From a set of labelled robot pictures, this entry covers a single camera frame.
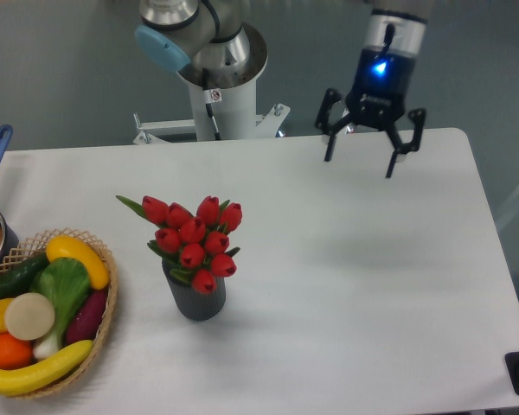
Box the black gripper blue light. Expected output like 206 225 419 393
314 48 426 179

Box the red tulip bouquet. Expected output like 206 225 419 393
116 195 243 295

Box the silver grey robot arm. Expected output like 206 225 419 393
135 1 433 163

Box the dark grey ribbed vase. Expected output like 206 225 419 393
162 259 226 322

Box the green bok choy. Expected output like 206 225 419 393
30 258 90 361

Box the purple sweet potato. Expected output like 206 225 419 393
65 290 107 345

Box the woven wicker basket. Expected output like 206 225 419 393
0 228 118 399

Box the green cucumber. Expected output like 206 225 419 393
0 252 49 300

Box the beige round slice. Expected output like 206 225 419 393
4 292 55 341

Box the orange fruit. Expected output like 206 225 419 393
0 333 33 370

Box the yellow banana front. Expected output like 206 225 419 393
0 340 93 397

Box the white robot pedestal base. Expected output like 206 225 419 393
133 80 291 144

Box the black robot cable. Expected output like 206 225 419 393
200 67 222 142

